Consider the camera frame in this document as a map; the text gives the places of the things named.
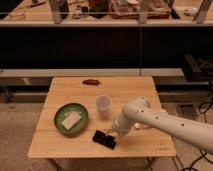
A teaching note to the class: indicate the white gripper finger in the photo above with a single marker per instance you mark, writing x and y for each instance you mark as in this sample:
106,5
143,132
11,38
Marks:
109,131
114,134

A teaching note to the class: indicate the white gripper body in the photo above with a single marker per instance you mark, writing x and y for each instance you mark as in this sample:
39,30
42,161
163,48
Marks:
121,125

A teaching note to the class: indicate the black eraser block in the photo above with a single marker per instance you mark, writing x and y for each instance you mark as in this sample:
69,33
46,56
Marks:
103,139

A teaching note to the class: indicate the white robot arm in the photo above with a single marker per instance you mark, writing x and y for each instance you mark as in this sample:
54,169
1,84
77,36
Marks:
138,110

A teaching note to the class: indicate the white plastic bottle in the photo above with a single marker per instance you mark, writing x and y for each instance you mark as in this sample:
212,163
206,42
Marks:
139,126

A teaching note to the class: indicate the wooden folding table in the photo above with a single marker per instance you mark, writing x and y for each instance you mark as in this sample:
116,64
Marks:
48,143

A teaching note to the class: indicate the white sponge block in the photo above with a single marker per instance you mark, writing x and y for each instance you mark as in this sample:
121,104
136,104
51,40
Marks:
71,120

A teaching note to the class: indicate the dark red chili pepper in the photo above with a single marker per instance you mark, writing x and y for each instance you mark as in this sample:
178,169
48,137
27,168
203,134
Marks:
91,82

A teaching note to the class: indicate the green plate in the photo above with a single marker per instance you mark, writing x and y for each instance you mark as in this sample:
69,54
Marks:
64,112

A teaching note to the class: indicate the long metal shelf rail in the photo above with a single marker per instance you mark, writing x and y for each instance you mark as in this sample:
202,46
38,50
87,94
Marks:
89,72

